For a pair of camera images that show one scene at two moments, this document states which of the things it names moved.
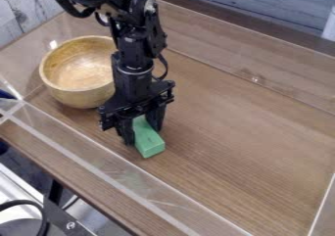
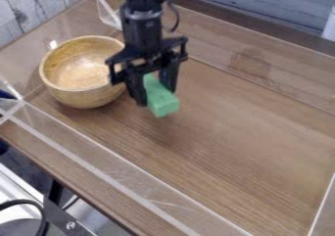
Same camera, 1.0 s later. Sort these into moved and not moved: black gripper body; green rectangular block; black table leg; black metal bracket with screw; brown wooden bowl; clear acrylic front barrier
Moved: green rectangular block; black gripper body
Not moved: black table leg; clear acrylic front barrier; black metal bracket with screw; brown wooden bowl
